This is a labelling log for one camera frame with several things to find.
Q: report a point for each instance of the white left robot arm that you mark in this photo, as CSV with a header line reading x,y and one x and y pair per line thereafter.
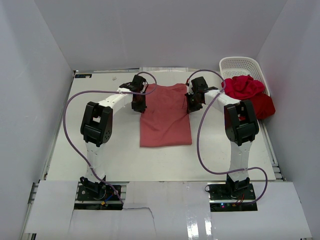
x,y
97,126

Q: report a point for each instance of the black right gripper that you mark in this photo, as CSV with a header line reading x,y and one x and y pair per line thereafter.
x,y
190,108

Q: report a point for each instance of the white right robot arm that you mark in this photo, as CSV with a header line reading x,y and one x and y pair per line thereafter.
x,y
240,124

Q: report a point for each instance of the salmon pink t shirt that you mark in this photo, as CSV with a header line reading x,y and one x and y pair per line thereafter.
x,y
165,122

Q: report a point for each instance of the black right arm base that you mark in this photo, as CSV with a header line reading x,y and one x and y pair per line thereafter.
x,y
220,200

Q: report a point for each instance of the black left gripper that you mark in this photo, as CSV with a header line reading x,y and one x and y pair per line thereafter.
x,y
141,107

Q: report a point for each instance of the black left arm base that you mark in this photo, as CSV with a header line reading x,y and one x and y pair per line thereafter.
x,y
105,200

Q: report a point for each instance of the black table label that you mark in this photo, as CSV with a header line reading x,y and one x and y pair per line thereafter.
x,y
82,76

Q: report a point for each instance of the red t shirt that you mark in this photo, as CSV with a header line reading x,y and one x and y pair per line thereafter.
x,y
244,87

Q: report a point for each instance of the white plastic basket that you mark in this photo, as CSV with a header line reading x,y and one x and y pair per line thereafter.
x,y
242,66

